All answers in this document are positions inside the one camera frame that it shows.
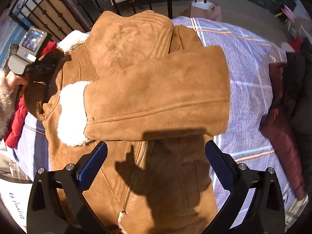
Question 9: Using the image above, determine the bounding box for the red puffer jacket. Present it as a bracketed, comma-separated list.
[3, 41, 57, 148]

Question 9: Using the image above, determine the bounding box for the black iron bed frame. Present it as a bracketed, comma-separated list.
[8, 0, 172, 41]

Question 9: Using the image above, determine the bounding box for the purple plaid bed sheet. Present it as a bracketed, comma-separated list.
[12, 16, 296, 213]

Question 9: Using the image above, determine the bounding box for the person's left hand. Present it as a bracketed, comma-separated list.
[6, 71, 28, 88]

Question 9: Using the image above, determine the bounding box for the brown suede shearling coat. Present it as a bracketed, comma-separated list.
[24, 11, 230, 233]

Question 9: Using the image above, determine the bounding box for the maroon puffer jacket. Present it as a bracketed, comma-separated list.
[260, 63, 307, 200]

